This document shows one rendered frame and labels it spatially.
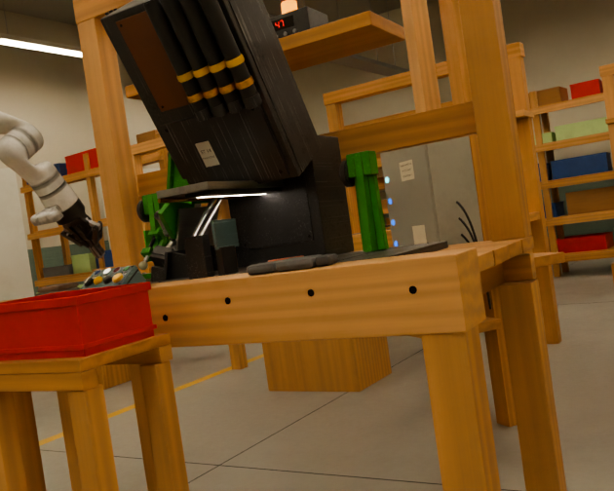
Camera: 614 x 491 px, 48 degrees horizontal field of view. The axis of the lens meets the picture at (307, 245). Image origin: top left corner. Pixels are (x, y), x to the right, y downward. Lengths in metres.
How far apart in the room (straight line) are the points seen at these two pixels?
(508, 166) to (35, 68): 9.57
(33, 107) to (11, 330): 9.29
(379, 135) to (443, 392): 0.97
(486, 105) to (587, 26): 9.97
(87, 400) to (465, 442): 0.73
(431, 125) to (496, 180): 0.28
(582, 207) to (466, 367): 7.31
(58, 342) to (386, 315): 0.66
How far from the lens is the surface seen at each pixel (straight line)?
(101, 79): 2.67
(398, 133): 2.10
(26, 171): 1.66
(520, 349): 1.95
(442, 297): 1.34
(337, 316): 1.43
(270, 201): 1.95
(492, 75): 1.93
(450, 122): 2.05
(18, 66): 10.84
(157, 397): 1.57
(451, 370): 1.37
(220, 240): 1.76
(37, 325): 1.52
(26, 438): 2.00
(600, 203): 8.57
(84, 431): 1.45
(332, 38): 2.01
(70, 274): 8.83
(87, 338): 1.44
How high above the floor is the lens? 0.99
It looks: 1 degrees down
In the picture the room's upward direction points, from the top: 8 degrees counter-clockwise
